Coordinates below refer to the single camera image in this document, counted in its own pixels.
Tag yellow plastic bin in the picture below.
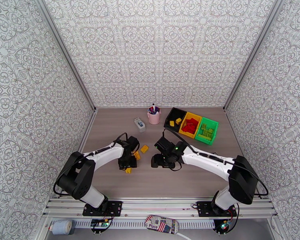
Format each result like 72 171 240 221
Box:
178 112 203 139

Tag green plastic bin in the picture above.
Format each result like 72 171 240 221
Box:
194 117 219 146

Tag small white blue box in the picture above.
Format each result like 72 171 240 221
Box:
134 117 146 133

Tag pink cup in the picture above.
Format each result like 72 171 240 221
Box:
147 108 162 125

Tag black plastic bin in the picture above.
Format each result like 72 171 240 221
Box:
164 107 188 130

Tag small circuit board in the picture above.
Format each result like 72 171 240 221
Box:
90 219 110 228

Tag flag patterned label tag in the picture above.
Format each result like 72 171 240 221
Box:
144 215 180 234

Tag circuit board green light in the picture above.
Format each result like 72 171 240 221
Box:
218 220 232 232

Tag blue white roll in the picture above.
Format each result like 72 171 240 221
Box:
49 220 75 235

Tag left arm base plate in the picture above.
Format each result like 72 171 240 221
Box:
82 201 123 217

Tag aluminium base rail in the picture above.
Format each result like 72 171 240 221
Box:
43 197 278 220

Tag aluminium side rail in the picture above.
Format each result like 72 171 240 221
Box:
224 109 262 198
74 109 98 157

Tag left base wires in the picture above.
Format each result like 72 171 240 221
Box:
91 213 115 234

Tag base wires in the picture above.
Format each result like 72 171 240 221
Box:
225 201 242 234
91 213 115 234

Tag white slotted cable duct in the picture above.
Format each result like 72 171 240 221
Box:
72 219 217 229

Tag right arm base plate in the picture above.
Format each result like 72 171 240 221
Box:
197 201 238 217

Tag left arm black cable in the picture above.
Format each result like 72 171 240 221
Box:
52 156 77 196

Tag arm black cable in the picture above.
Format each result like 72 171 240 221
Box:
52 156 77 196
234 159 269 197

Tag right base wires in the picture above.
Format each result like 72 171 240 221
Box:
225 201 242 234

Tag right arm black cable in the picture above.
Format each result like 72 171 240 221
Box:
234 159 269 197

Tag aluminium frame post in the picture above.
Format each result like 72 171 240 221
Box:
34 0 97 112
223 0 274 111

